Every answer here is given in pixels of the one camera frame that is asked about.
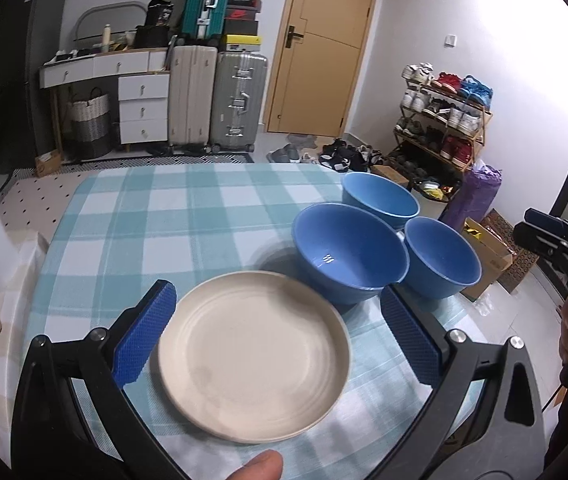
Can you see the black storage box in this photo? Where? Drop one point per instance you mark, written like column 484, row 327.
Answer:
column 152, row 37

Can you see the shoe rack with shoes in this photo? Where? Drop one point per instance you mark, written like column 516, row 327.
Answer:
column 456, row 115

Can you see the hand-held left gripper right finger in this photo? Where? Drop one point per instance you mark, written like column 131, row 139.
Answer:
column 411, row 335

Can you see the black refrigerator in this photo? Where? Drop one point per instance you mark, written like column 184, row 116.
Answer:
column 18, row 70

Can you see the cardboard box with yellow packet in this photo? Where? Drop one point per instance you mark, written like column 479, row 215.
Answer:
column 489, row 260

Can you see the pile of sandals and slippers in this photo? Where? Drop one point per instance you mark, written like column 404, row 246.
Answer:
column 339, row 155

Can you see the oval mirror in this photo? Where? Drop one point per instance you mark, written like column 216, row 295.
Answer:
column 81, row 20

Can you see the small cardboard box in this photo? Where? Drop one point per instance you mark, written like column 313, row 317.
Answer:
column 47, row 164

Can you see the grey door mat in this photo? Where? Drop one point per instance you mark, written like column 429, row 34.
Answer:
column 303, row 138

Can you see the white desk with drawers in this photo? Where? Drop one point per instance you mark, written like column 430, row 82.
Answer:
column 133, row 95

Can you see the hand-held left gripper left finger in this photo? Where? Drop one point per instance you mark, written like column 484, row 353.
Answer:
column 143, row 332

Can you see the beige suitcase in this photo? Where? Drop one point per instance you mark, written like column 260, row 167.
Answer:
column 191, row 100

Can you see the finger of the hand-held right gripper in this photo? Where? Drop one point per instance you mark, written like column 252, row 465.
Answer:
column 546, row 220
column 539, row 242

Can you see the white dotted floor mat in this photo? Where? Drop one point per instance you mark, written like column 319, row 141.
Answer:
column 33, row 205

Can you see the teal checkered tablecloth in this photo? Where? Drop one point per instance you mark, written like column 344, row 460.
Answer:
column 163, row 220

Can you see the brown cardboard box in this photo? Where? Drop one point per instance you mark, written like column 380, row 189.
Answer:
column 389, row 176

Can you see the black bag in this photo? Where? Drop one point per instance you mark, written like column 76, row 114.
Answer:
column 159, row 12

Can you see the teal suitcase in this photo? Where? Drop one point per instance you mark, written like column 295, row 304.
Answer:
column 206, row 0

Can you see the patterned black white rug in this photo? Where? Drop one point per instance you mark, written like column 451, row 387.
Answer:
column 163, row 160

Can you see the red and black shoe box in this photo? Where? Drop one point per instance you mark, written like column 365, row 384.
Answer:
column 241, row 14

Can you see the woven laundry basket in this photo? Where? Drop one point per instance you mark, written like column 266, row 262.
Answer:
column 88, row 125

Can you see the purple plastic bag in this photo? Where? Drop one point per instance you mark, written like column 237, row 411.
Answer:
column 474, row 195

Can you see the silver suitcase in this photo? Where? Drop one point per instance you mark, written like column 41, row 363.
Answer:
column 236, row 100

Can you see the yellow snack bag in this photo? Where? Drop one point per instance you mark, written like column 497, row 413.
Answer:
column 436, row 191

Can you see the wooden door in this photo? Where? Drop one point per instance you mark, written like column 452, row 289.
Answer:
column 324, row 45

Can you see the wooden shoe rack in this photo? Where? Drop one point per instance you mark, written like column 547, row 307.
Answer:
column 481, row 132

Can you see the white bottle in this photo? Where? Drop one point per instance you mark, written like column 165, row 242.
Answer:
column 106, row 39

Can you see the person's left hand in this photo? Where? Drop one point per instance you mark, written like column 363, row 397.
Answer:
column 259, row 467

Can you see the blue bowl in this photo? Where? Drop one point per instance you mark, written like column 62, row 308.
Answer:
column 349, row 250
column 441, row 260
column 379, row 197

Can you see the white light switch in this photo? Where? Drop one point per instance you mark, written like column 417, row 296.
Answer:
column 451, row 41

